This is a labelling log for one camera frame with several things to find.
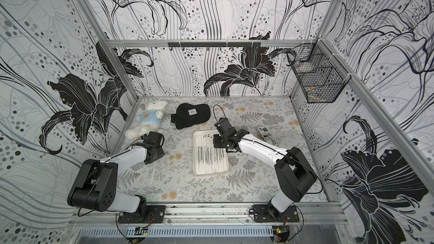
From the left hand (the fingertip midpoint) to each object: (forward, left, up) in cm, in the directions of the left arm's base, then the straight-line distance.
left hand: (159, 156), depth 92 cm
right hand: (+6, -33, +10) cm, 35 cm away
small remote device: (+13, -60, +6) cm, 61 cm away
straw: (+1, -23, +3) cm, 23 cm away
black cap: (+27, -13, +5) cm, 30 cm away
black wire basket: (+35, -86, +33) cm, 98 cm away
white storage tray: (-2, -27, +3) cm, 28 cm away
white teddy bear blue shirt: (+19, +9, +7) cm, 22 cm away
